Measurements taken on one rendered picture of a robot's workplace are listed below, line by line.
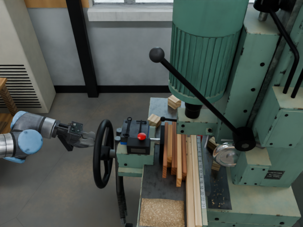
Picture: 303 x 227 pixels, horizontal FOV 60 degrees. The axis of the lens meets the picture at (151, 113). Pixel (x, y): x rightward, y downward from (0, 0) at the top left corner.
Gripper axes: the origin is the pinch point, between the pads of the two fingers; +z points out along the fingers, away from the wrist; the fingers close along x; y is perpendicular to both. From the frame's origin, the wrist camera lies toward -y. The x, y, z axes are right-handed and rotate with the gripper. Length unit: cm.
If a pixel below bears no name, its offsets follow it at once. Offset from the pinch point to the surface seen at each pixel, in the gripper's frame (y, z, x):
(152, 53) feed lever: 72, 3, -25
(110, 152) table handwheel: 10.8, 5.6, -10.4
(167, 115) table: 25.5, 25.0, 5.7
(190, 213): 32, 31, -39
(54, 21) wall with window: -21, -55, 118
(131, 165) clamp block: 20.1, 13.2, -20.2
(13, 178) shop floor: -96, -48, 20
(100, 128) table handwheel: 21.8, -1.2, -8.2
